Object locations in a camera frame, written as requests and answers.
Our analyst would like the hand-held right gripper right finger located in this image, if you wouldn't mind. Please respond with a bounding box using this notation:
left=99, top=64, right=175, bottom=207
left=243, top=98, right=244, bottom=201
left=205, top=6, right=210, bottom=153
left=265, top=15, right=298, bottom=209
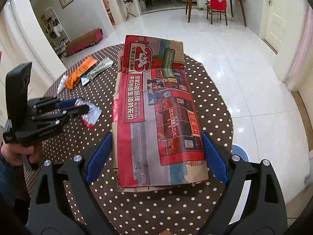
left=201, top=131, right=288, bottom=235

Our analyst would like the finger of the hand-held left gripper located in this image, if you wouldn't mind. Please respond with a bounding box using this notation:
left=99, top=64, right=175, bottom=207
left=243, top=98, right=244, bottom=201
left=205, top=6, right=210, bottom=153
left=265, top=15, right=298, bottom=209
left=31, top=97, right=85, bottom=111
left=32, top=104, right=91, bottom=126

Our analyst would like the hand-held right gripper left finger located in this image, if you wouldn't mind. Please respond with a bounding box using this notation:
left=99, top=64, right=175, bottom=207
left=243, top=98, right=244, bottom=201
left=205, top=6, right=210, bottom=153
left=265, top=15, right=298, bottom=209
left=29, top=132, right=115, bottom=235

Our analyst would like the silver and red wrapper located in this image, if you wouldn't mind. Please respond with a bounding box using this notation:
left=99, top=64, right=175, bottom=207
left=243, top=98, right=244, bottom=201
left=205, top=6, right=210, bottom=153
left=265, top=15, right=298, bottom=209
left=75, top=98, right=102, bottom=129

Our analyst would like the person's left forearm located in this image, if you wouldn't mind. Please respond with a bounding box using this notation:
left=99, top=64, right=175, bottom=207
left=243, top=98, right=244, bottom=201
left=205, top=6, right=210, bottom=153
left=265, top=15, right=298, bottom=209
left=0, top=155, right=32, bottom=226

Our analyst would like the person's left hand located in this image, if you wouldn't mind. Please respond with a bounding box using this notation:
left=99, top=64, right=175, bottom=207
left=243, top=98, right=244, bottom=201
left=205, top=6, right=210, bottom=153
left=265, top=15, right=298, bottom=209
left=0, top=141, right=44, bottom=168

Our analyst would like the small white bottle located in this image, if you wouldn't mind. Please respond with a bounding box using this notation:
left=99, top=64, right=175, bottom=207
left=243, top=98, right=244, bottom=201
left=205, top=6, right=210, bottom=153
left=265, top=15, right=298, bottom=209
left=57, top=75, right=69, bottom=94

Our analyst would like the orange snack packet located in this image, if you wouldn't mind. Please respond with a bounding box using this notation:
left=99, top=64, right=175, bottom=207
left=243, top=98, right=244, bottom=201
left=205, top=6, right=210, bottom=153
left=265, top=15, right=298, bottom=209
left=66, top=56, right=98, bottom=90

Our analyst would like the green foil packet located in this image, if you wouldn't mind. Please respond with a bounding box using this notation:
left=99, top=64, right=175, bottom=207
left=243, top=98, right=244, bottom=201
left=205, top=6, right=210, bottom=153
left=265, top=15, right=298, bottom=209
left=86, top=58, right=113, bottom=80

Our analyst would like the red upholstered bench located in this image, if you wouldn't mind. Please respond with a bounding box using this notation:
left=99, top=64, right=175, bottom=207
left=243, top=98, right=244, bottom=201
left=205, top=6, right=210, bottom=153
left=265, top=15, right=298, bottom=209
left=66, top=28, right=103, bottom=55

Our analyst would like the round polka dot table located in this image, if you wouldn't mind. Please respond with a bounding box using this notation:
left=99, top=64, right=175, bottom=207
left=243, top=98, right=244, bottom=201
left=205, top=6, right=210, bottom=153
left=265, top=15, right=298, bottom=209
left=23, top=43, right=234, bottom=235

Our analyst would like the white shoe rack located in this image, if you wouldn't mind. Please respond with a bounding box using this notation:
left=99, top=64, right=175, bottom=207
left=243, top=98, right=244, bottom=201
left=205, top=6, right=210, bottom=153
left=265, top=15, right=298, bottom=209
left=40, top=7, right=70, bottom=59

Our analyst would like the wooden coat stand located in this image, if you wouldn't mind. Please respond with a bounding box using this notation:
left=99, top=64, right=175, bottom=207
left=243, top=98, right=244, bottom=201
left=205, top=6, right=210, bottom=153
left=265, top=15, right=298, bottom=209
left=123, top=1, right=137, bottom=21

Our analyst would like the wooden chair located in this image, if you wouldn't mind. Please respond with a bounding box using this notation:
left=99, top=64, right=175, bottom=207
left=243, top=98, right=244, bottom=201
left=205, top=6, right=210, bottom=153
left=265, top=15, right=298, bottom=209
left=206, top=0, right=229, bottom=26

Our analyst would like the white door with valance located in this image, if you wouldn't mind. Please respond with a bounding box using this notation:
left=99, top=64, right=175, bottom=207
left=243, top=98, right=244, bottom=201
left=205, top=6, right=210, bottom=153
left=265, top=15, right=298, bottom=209
left=264, top=0, right=288, bottom=47

